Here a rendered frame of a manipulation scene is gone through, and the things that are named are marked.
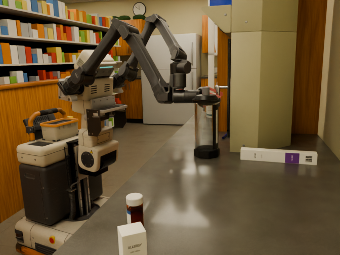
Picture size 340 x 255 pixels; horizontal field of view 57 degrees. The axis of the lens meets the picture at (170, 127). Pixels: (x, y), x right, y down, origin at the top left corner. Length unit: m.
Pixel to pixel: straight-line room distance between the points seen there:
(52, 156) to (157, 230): 1.45
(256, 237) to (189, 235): 0.14
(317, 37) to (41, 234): 1.94
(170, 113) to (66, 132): 4.36
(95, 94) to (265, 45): 1.09
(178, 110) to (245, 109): 5.14
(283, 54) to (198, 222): 0.82
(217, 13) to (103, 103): 1.00
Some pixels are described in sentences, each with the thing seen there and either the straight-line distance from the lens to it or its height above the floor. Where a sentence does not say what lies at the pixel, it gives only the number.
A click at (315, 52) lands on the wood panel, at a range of 1.65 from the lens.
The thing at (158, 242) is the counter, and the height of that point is 0.94.
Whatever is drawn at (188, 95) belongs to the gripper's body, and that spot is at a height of 1.17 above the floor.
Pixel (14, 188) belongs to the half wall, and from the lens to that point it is 3.19.
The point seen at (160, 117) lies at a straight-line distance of 6.49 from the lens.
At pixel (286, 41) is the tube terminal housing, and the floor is 1.37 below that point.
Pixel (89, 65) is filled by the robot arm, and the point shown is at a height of 1.30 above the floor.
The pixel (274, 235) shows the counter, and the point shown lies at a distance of 0.75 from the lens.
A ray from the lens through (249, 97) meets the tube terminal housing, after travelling 1.27.
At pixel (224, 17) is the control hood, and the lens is 1.27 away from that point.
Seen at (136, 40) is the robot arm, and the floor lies 1.41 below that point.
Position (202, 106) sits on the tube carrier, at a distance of 1.18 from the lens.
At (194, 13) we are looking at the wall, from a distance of 6.98.
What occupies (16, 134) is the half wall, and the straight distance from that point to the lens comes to 3.14.
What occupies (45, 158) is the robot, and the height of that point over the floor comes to 0.75.
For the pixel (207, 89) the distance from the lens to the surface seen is 1.20.
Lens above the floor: 1.31
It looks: 12 degrees down
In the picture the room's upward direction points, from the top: 2 degrees counter-clockwise
